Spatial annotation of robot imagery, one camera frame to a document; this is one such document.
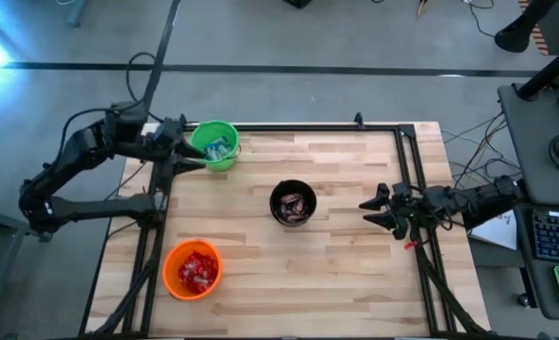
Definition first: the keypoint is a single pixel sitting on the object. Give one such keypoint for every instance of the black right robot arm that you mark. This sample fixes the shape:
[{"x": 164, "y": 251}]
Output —
[{"x": 478, "y": 198}]

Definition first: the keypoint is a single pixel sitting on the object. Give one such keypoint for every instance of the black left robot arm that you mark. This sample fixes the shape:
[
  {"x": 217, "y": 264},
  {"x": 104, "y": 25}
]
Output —
[{"x": 81, "y": 146}]

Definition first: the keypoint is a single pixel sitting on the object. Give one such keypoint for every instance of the grey metal floor post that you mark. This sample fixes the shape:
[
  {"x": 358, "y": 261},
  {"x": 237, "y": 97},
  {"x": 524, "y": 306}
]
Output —
[{"x": 77, "y": 11}]

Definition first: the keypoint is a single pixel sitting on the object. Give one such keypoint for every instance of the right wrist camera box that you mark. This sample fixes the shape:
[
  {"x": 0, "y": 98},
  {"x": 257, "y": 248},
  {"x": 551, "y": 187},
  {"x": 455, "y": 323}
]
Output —
[{"x": 401, "y": 189}]

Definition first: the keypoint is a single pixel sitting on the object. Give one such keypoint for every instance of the green plastic face bucket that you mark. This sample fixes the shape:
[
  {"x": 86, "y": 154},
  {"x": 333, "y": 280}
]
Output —
[{"x": 204, "y": 134}]

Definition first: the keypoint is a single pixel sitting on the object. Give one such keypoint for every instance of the black backlit keyboard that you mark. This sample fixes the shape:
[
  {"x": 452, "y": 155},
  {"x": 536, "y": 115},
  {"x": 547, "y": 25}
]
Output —
[{"x": 558, "y": 236}]

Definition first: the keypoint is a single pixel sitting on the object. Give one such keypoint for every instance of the red zip tie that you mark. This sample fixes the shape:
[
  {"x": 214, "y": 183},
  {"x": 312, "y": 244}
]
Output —
[{"x": 411, "y": 245}]

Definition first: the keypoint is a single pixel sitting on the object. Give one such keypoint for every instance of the black diagonal pole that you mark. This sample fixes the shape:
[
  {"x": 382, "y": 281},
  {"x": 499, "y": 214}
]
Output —
[{"x": 548, "y": 71}]

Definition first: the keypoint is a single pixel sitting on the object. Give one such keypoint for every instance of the orange plastic bucket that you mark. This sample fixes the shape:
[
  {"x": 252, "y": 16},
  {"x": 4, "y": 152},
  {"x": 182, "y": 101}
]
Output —
[{"x": 171, "y": 278}]

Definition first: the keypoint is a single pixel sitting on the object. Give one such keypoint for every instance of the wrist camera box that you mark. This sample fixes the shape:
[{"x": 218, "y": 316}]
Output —
[
  {"x": 168, "y": 130},
  {"x": 401, "y": 189}
]

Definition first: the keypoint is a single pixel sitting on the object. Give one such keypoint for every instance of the black plastic bucket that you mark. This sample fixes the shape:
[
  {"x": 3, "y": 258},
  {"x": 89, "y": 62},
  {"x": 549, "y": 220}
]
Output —
[{"x": 276, "y": 193}]

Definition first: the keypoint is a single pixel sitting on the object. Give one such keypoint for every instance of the dark grey desk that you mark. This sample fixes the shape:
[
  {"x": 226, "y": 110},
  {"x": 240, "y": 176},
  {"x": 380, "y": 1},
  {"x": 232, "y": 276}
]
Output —
[{"x": 530, "y": 141}]

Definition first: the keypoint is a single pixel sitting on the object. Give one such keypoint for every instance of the black aluminium table frame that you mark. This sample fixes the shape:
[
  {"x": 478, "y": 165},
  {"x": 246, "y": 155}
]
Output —
[{"x": 308, "y": 127}]

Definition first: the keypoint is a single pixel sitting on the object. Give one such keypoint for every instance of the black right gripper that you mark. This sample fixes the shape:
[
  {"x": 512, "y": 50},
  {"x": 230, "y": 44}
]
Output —
[{"x": 408, "y": 208}]

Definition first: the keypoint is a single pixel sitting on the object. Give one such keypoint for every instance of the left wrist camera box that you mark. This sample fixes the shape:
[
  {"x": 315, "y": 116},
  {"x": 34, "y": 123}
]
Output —
[{"x": 168, "y": 130}]

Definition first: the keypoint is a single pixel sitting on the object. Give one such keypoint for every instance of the person's leg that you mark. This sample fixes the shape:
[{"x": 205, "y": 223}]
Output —
[{"x": 515, "y": 35}]

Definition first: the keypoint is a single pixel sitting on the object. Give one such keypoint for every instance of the white paper sheet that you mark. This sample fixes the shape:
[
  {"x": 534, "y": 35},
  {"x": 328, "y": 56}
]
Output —
[{"x": 496, "y": 231}]

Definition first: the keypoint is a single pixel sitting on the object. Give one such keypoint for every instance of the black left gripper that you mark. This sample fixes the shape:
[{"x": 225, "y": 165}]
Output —
[{"x": 166, "y": 158}]

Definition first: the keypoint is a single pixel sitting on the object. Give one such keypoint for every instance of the grey metal cart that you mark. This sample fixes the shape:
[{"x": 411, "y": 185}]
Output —
[{"x": 1, "y": 283}]

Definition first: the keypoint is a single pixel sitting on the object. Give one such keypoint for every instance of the black caster wheel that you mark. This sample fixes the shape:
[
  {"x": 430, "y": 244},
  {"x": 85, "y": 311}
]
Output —
[{"x": 523, "y": 300}]

